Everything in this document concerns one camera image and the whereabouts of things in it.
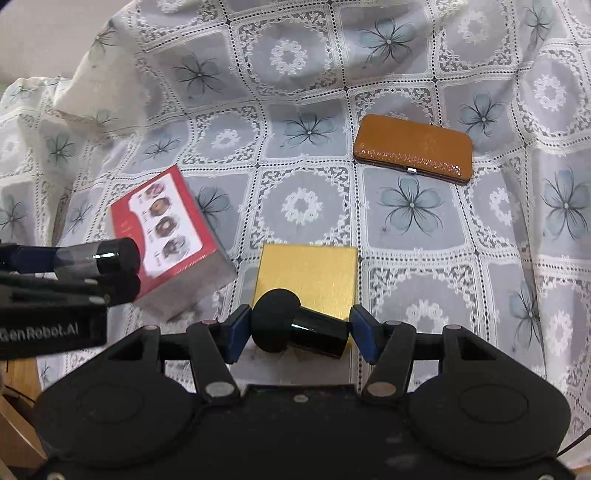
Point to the clear cap with black end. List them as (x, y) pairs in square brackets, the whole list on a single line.
[(115, 256)]

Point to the black puff applicator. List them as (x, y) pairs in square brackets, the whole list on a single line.
[(295, 323)]

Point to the yellow box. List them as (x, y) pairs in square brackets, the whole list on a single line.
[(304, 272)]

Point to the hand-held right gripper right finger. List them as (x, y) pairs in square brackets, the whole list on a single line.
[(367, 334)]

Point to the brown leather case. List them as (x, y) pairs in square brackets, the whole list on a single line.
[(411, 147)]

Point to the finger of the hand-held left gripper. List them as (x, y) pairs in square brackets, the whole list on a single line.
[(27, 258), (120, 288)]

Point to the floral lace bed cover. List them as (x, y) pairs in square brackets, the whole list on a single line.
[(300, 203)]

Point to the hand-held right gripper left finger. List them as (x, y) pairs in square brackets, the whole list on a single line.
[(236, 334)]

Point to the red picture box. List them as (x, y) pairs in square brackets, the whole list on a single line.
[(161, 230)]

